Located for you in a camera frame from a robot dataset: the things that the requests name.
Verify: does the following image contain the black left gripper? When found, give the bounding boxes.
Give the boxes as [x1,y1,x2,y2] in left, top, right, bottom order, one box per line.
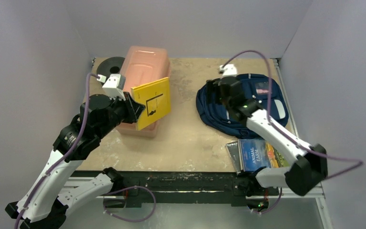
[95,90,145,139]

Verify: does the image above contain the yellow book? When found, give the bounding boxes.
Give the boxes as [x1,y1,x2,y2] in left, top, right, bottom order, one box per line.
[131,77,171,131]

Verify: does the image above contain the pink pen toy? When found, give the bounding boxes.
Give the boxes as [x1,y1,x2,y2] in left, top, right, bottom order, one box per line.
[256,89,272,95]

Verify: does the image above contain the navy blue student backpack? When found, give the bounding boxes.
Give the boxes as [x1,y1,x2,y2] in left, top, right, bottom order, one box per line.
[195,73,289,139]

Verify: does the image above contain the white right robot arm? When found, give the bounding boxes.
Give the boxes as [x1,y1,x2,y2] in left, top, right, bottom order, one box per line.
[206,76,328,196]

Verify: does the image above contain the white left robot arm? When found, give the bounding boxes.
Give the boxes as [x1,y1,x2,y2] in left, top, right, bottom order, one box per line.
[5,92,145,229]

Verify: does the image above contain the pink translucent storage box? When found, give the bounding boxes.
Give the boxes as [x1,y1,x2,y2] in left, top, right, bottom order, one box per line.
[116,46,170,138]

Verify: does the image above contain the black filament spool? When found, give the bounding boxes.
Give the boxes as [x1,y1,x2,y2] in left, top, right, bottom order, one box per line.
[96,56,125,77]

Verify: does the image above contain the dark book under blue book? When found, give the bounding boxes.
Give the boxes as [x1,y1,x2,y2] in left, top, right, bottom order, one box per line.
[225,141,243,174]

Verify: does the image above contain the blue Animal Farm book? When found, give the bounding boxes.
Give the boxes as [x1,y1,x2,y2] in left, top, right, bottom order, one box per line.
[238,139,289,172]

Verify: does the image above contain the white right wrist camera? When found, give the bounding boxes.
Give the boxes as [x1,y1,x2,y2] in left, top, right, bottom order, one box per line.
[219,64,238,78]

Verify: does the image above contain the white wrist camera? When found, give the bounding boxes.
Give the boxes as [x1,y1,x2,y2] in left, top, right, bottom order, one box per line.
[102,74,126,101]
[219,64,238,78]

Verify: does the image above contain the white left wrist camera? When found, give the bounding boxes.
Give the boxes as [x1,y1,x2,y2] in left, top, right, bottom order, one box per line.
[102,74,126,101]

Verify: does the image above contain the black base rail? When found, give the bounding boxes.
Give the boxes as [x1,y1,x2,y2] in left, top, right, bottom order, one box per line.
[103,171,279,208]

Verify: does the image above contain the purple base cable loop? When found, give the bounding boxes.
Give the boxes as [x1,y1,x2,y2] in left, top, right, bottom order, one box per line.
[103,186,156,223]

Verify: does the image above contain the aluminium frame rail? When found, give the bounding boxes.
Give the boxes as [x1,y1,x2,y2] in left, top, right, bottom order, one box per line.
[282,183,324,198]

